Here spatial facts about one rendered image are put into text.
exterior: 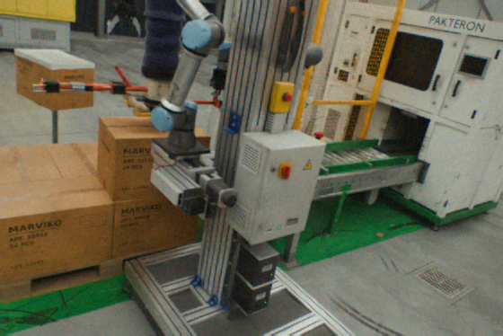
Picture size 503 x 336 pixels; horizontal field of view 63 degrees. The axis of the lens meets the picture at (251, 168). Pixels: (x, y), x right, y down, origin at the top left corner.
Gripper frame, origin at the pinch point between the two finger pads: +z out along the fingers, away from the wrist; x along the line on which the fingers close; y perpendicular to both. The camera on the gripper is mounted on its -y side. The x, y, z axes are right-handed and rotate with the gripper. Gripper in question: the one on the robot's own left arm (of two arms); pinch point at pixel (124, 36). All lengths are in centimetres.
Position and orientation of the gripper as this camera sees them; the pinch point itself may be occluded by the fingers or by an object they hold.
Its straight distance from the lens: 208.1
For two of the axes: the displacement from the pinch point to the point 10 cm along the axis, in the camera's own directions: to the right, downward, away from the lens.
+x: -7.8, 1.1, -6.1
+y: -6.0, -4.0, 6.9
